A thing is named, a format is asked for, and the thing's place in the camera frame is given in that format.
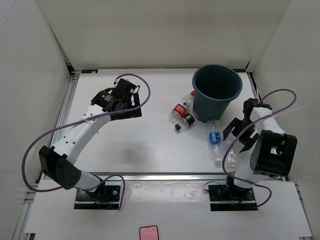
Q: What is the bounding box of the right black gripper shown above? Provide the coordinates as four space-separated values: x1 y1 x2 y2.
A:
223 117 260 152

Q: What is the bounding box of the clear unlabelled plastic bottle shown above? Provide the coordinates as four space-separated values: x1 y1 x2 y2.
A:
224 135 240 172

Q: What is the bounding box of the blue label plastic bottle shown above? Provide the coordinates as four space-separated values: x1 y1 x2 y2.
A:
207 119 222 166

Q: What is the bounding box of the red label plastic bottle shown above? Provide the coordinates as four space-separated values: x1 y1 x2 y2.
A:
168 90 195 123

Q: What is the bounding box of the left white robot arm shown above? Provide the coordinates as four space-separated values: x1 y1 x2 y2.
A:
39 78 139 200

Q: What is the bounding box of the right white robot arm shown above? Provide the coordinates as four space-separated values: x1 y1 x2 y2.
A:
223 98 298 200

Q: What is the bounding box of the dark green plastic bin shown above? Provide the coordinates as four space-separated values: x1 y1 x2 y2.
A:
192 64 243 123

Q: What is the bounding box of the black label plastic bottle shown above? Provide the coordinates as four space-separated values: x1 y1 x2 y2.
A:
174 111 198 132

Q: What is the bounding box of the pink smartphone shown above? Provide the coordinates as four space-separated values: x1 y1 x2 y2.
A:
139 225 159 240

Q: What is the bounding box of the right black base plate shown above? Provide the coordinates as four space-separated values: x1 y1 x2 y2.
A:
202 181 258 212

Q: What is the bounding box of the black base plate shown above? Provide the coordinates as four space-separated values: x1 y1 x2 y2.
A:
73 181 122 210
202 181 258 212

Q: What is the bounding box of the aluminium table edge rail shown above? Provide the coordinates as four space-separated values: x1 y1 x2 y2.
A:
93 172 226 181

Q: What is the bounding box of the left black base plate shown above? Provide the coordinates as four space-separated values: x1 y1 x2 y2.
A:
73 181 122 210

